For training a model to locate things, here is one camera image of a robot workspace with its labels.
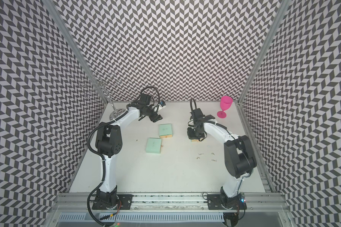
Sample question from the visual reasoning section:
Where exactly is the aluminium front rail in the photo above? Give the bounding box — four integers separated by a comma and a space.
43, 193, 295, 227

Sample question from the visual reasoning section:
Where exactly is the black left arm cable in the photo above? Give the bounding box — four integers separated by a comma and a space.
137, 86, 161, 111

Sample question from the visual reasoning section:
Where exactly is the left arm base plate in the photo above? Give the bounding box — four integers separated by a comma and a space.
92, 194, 133, 211

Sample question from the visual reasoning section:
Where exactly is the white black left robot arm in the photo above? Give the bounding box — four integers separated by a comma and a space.
95, 94, 166, 202

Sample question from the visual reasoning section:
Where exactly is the pink plastic wine glass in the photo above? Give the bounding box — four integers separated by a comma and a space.
217, 96, 233, 119

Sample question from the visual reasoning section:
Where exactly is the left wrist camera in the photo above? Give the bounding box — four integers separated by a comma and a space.
155, 100, 166, 112

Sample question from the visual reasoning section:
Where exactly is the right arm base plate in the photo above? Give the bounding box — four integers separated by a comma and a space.
206, 194, 247, 212

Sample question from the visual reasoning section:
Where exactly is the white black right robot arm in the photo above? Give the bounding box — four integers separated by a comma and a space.
187, 108, 257, 201

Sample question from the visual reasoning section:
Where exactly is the aluminium corner post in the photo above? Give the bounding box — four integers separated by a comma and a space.
42, 0, 108, 104
238, 0, 292, 105

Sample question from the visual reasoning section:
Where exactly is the aluminium right corner post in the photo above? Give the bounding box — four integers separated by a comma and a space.
238, 0, 292, 105

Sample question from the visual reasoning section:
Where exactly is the aluminium left corner post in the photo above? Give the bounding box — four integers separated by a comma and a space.
42, 0, 108, 104

